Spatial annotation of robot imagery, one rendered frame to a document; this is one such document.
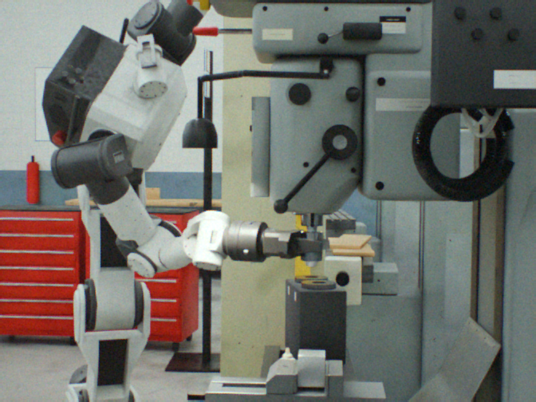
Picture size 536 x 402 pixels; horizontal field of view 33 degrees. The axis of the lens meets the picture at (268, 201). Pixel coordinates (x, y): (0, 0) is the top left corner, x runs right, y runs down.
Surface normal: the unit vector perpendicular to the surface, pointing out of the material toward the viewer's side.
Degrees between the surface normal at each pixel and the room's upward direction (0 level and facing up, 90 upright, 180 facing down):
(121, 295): 81
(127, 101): 58
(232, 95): 90
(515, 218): 90
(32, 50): 90
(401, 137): 90
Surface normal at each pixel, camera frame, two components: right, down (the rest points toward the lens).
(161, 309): -0.17, 0.05
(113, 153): 0.92, -0.17
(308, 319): 0.15, 0.05
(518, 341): -0.68, 0.01
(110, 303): 0.33, -0.11
